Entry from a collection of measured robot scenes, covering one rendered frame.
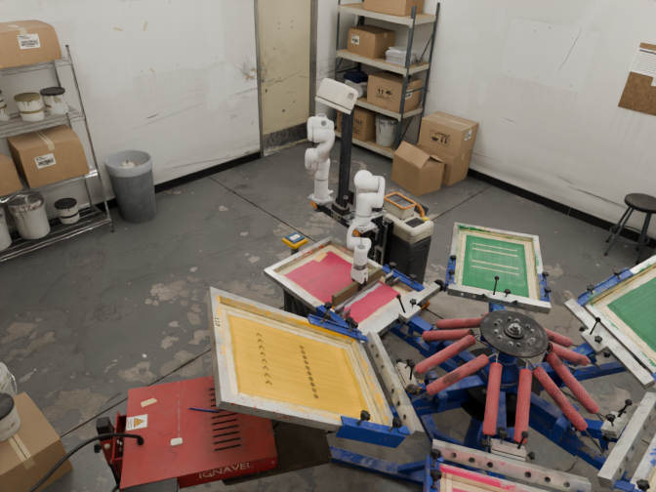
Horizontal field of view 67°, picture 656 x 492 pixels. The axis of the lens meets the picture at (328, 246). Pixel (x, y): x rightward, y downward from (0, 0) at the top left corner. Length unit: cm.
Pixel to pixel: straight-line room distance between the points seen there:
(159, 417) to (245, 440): 38
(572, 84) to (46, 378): 556
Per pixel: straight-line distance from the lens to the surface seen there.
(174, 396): 231
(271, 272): 307
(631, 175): 608
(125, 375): 400
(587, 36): 597
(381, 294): 300
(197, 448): 213
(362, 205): 277
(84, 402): 392
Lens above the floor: 285
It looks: 34 degrees down
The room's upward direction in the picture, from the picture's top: 3 degrees clockwise
